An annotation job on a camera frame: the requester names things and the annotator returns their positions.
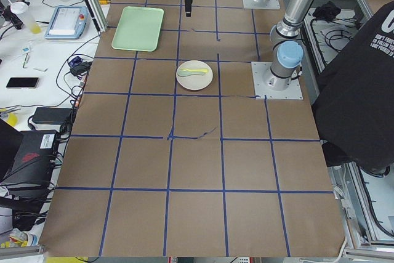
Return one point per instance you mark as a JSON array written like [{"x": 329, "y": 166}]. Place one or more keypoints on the light green plastic spoon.
[{"x": 185, "y": 74}]

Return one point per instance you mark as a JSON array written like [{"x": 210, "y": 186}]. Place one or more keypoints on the white round plate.
[{"x": 195, "y": 82}]

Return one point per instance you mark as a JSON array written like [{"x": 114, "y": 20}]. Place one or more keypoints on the black power adapter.
[{"x": 52, "y": 116}]

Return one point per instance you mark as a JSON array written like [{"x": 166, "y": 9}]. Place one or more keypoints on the black computer box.
[{"x": 27, "y": 163}]

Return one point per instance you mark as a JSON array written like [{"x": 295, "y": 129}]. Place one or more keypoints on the person in black shirt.
[{"x": 354, "y": 110}]

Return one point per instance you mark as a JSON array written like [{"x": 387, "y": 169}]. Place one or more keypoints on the black smartphone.
[{"x": 22, "y": 83}]

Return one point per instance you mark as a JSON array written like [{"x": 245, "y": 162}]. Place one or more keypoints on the blue teach pendant tablet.
[{"x": 67, "y": 22}]

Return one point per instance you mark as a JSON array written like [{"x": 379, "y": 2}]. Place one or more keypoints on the plastic cup with yellow drink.
[{"x": 21, "y": 10}]

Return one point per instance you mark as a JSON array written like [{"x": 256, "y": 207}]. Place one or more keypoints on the mint green tray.
[{"x": 138, "y": 29}]

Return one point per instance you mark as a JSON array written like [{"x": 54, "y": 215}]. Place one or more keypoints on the brass cylinder connector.
[{"x": 104, "y": 2}]

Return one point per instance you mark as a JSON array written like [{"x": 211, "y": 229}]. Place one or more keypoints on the yellow plastic fork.
[{"x": 199, "y": 70}]

